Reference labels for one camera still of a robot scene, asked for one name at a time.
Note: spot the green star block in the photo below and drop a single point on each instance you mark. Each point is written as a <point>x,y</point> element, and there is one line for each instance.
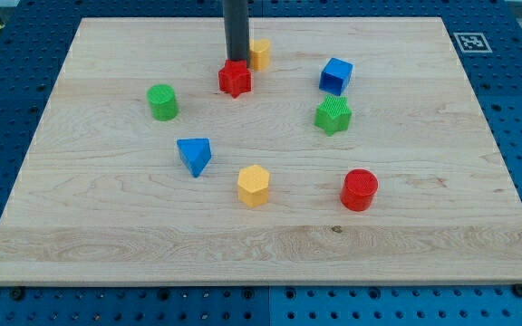
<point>333,114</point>

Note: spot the red star block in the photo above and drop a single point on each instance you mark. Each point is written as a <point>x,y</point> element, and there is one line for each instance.
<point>234,78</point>

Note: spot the white fiducial marker tag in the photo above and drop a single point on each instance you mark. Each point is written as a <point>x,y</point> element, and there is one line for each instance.
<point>471,42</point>

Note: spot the yellow half-round block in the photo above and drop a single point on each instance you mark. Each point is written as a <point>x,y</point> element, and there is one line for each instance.
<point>259,52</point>

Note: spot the black bolt front right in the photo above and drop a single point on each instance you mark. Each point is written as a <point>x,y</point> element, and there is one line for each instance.
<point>517,290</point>

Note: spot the blue cube block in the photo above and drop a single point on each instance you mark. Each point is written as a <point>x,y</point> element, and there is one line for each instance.
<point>335,76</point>

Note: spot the black bolt front left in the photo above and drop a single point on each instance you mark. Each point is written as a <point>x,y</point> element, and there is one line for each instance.
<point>17,293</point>

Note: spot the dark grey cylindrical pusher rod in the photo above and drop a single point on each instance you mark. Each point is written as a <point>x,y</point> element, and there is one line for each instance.
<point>236,23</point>

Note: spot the yellow hexagon block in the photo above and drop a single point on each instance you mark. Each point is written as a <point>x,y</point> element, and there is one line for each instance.
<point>253,185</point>

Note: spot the light wooden board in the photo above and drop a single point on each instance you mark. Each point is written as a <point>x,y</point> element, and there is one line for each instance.
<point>103,198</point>

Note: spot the black bolt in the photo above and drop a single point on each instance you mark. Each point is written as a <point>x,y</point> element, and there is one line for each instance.
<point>517,290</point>
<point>17,293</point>

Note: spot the blue triangle block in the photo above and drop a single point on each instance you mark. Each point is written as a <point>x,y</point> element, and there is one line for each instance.
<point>195,154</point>

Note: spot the red cylinder block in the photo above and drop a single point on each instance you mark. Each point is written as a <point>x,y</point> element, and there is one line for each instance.
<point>359,189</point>

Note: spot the green cylinder block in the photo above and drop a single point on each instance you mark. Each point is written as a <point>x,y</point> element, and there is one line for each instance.
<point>162,101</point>

